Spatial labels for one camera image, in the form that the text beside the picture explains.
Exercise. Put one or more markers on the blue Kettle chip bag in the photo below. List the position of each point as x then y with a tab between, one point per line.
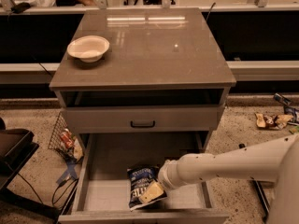
140	178

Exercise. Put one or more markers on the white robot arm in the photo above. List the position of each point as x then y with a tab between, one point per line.
274	161

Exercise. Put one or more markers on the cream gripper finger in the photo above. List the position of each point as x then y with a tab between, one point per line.
153	192

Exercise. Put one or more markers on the white bowl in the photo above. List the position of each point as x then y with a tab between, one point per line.
89	48

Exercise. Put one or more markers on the red snack packet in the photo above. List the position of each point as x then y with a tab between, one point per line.
66	138

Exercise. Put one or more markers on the blue tape cross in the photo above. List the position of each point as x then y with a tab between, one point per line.
69	173

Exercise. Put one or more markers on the green packet on floor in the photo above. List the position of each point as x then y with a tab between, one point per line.
294	130

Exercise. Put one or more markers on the black chair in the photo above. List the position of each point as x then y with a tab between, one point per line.
16	148

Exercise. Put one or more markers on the grey drawer cabinet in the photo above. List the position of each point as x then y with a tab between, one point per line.
157	57

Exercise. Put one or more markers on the closed drawer with black handle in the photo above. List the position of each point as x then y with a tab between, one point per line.
134	119

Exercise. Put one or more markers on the wire basket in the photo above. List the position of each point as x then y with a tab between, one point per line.
74	153

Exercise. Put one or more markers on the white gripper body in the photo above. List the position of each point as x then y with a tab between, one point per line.
165	176

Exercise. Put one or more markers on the open bottom drawer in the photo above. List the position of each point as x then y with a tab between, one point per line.
103	192

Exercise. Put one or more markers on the snack wrappers on floor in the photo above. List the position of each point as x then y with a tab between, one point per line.
272	122

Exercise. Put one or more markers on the black pole on floor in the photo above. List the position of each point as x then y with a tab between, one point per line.
262	198

